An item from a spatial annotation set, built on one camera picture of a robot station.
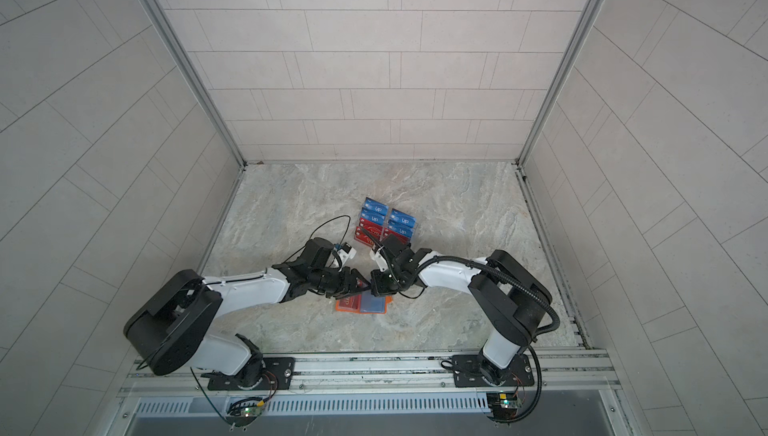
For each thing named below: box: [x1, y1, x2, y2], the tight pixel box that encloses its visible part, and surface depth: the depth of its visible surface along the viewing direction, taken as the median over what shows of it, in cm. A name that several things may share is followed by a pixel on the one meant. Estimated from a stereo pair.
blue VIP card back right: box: [390, 208, 417, 227], surface depth 93 cm
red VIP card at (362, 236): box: [354, 226, 380, 247], surface depth 95 cm
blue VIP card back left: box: [364, 197, 389, 215], surface depth 95 cm
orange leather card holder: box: [335, 290, 393, 314], surface depth 82 cm
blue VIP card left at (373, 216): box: [360, 207, 386, 226], surface depth 95 cm
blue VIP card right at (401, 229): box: [388, 220, 414, 238], surface depth 92 cm
